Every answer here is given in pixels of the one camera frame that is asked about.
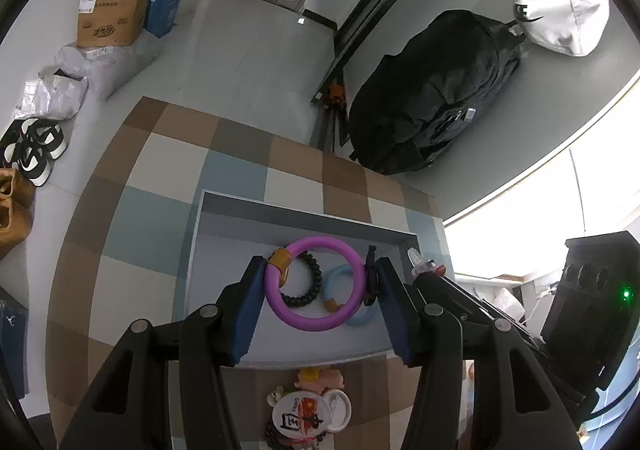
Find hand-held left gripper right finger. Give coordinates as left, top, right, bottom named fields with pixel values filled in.
left=372, top=257, right=583, bottom=450

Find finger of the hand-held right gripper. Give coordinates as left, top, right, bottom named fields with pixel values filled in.
left=412, top=272, right=552, bottom=348

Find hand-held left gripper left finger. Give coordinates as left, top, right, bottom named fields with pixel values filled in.
left=59, top=255, right=273, bottom=450

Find small clear red trinket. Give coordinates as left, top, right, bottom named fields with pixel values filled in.
left=407, top=247, right=446, bottom=279

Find grey box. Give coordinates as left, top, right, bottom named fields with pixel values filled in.
left=187, top=189, right=419, bottom=371

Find purple ring bracelet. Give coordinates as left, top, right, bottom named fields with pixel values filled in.
left=263, top=236, right=368, bottom=331

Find pink yellow figure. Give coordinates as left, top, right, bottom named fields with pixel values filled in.
left=294, top=367, right=349, bottom=394

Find white ring bracelet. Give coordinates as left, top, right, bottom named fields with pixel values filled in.
left=322, top=388, right=353, bottom=431

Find round white badge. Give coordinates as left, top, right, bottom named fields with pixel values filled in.
left=272, top=390, right=331, bottom=441

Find black hair clip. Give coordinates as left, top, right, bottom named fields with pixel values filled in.
left=363, top=245, right=381, bottom=307

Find checkered tablecloth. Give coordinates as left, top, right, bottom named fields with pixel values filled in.
left=45, top=96, right=475, bottom=450

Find small orange item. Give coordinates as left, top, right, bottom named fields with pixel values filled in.
left=322, top=83, right=346, bottom=111

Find dark blue box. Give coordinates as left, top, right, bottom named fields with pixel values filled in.
left=0, top=286, right=30, bottom=399

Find brown shoe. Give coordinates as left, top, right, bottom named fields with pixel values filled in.
left=0, top=202, right=34, bottom=258
left=0, top=167, right=37, bottom=209

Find black white slipper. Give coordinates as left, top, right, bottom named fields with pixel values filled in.
left=12, top=117, right=69, bottom=162
left=0, top=132, right=55, bottom=187

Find white plastic packets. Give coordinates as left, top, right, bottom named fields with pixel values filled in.
left=14, top=69, right=89, bottom=121

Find grey tote bag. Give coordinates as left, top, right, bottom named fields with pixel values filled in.
left=498, top=0, right=611, bottom=58

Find blue cardboard box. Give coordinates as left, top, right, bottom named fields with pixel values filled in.
left=144, top=0, right=185, bottom=39

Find brown cardboard box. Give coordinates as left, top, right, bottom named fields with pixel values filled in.
left=76, top=0, right=153, bottom=49

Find light blue ring bracelet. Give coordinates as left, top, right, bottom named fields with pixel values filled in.
left=320, top=265, right=382, bottom=329

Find black bead bracelet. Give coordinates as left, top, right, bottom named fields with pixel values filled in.
left=279, top=252, right=321, bottom=309

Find black cable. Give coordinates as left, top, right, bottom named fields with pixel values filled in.
left=587, top=370, right=638, bottom=427

